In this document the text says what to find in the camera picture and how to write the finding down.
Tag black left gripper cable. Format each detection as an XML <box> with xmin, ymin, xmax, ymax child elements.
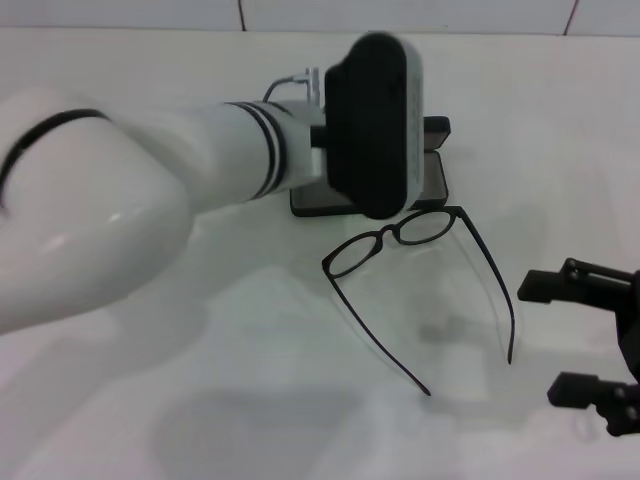
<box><xmin>261</xmin><ymin>73</ymin><xmax>309</xmax><ymax>100</ymax></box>

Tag black glasses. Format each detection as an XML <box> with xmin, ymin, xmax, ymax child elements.
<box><xmin>321</xmin><ymin>204</ymin><xmax>517</xmax><ymax>398</ymax></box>

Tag black glasses case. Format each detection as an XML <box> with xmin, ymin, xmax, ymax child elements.
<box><xmin>288</xmin><ymin>114</ymin><xmax>452</xmax><ymax>220</ymax></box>

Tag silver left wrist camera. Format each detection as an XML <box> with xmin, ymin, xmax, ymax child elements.
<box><xmin>323</xmin><ymin>31</ymin><xmax>427</xmax><ymax>222</ymax></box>

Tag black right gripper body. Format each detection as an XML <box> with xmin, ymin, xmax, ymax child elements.
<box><xmin>615</xmin><ymin>268</ymin><xmax>640</xmax><ymax>389</ymax></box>

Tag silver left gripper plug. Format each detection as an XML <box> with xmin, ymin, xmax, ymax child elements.
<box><xmin>303</xmin><ymin>66</ymin><xmax>324</xmax><ymax>107</ymax></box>

